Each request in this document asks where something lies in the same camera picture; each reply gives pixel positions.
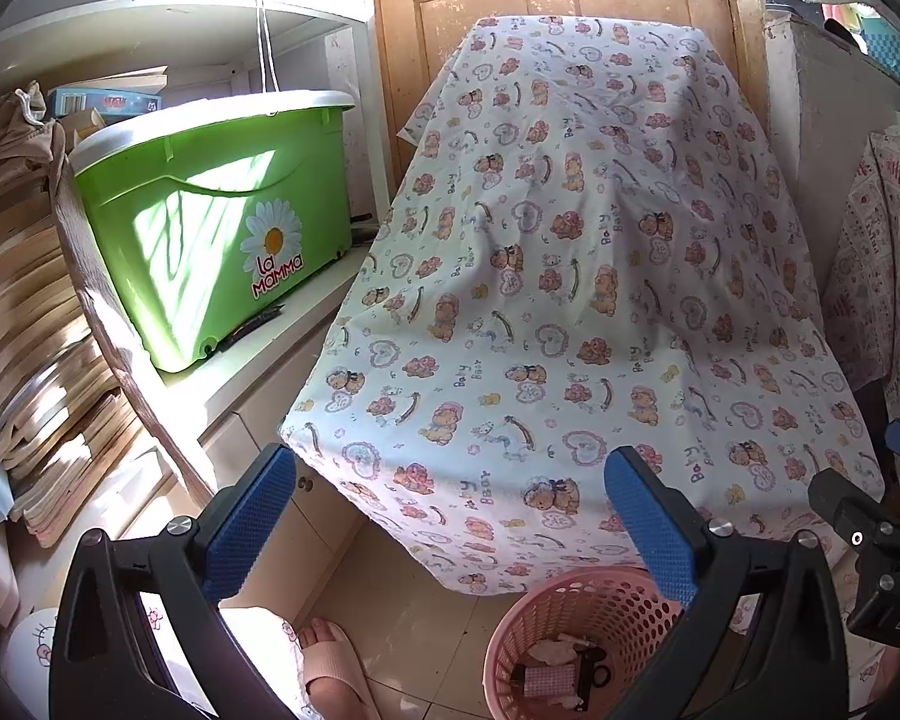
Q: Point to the green storage box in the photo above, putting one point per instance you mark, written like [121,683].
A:
[195,240]

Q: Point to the white cartoon printed object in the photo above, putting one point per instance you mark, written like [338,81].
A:
[37,645]

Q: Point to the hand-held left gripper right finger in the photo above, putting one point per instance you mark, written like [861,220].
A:
[649,529]

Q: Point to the beige book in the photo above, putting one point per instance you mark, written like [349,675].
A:
[120,79]

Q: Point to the teal towel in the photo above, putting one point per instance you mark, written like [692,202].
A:
[892,49]

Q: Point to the beige cloth bag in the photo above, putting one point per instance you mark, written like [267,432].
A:
[15,142]

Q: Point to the black pen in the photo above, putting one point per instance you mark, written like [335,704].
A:
[251,326]

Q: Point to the person's foot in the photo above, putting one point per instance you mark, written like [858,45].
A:
[315,634]

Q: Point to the pale pink pajama trousers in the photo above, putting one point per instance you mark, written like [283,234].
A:
[270,637]

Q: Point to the stack of books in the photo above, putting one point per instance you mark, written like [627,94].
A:
[37,360]

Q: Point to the blue flat box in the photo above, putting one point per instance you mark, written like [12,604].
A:
[105,100]

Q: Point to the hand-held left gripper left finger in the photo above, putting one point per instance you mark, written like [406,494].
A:
[251,532]

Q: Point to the red printed cloth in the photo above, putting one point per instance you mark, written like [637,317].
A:
[892,240]

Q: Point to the white tall cabinet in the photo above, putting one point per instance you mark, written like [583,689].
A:
[817,127]

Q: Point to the pink plastic basket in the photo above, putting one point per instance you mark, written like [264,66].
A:
[540,615]

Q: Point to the white shelf unit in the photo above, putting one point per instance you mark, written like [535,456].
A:
[157,22]

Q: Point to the bear printed cloth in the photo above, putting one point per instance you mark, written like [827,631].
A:
[570,240]

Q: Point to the white tissue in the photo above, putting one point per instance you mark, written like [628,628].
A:
[562,649]

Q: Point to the foot in pink slipper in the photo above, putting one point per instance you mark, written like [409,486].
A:
[337,667]

